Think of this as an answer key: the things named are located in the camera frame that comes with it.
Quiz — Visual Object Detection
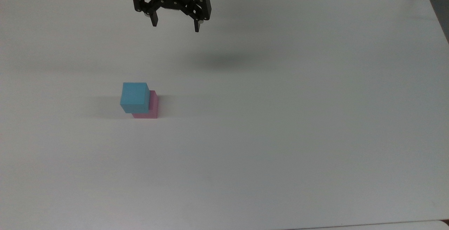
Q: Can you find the blue cube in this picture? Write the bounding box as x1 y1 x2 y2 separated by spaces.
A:
120 82 150 114

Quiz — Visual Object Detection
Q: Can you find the pink cube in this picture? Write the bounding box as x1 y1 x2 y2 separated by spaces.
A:
132 90 159 119

